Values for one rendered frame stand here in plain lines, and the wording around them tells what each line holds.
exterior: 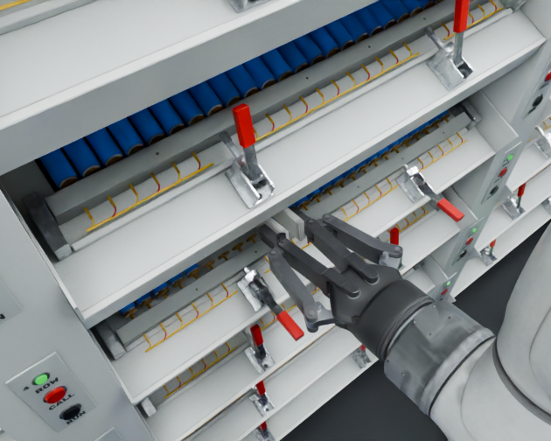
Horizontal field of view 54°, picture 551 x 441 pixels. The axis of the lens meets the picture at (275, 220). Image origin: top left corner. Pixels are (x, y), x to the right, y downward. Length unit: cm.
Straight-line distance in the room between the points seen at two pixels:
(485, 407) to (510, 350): 6
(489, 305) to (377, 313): 111
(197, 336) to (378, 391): 84
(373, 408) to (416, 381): 91
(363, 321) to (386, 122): 20
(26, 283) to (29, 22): 16
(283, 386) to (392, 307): 53
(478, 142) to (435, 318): 42
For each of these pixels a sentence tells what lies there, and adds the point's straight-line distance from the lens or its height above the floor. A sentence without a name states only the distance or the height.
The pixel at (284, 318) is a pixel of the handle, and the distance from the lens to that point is 60.
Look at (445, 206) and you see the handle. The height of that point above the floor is 76.
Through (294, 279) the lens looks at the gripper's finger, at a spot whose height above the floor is 83.
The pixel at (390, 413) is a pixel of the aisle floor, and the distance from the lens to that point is 139.
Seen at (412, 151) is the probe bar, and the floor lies 78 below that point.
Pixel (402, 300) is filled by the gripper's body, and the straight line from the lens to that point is 49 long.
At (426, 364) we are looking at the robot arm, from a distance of 47.
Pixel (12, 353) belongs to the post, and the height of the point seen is 93.
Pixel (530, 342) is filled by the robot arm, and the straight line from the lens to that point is 37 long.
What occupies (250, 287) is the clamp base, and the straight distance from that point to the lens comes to 62.
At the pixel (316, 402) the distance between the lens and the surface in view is 119.
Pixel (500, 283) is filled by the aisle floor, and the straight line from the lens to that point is 164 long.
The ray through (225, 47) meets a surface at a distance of 35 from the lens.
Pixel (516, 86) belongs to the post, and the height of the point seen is 84.
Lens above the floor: 129
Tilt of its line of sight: 52 degrees down
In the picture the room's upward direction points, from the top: straight up
